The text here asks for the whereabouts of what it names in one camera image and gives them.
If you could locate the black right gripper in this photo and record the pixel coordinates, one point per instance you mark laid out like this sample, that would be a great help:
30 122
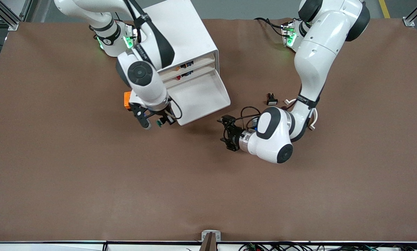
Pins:
165 115

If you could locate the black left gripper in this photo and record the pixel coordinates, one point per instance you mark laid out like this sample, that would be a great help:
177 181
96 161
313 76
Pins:
235 134

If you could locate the green push button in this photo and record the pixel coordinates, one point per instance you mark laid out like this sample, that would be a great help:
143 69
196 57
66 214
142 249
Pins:
165 122

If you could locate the white plastic drawer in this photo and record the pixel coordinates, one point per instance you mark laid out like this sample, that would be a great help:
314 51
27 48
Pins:
201 97
204 70
203 62

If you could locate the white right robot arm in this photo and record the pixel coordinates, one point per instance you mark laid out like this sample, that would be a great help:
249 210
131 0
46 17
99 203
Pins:
142 75

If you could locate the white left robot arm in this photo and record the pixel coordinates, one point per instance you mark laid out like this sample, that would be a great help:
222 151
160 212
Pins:
316 55

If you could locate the orange button box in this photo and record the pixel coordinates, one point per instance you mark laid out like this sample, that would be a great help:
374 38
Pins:
126 100

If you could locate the red push button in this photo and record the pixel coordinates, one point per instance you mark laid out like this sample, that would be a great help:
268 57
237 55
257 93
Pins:
186 74

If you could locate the yellow push button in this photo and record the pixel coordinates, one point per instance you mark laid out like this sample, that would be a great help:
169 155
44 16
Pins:
186 65

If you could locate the white drawer cabinet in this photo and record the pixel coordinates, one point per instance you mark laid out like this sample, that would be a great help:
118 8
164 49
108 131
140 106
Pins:
184 28

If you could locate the black square push button switch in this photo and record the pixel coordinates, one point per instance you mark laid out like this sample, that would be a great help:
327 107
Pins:
272 100

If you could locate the white curved plastic bracket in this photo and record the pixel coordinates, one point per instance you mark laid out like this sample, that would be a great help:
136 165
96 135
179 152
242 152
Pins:
313 122

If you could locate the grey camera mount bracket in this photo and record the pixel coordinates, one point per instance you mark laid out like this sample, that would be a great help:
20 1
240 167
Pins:
211 237

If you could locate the aluminium frame profile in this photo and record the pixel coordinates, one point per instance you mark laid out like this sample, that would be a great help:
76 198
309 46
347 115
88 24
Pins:
6 15
416 15

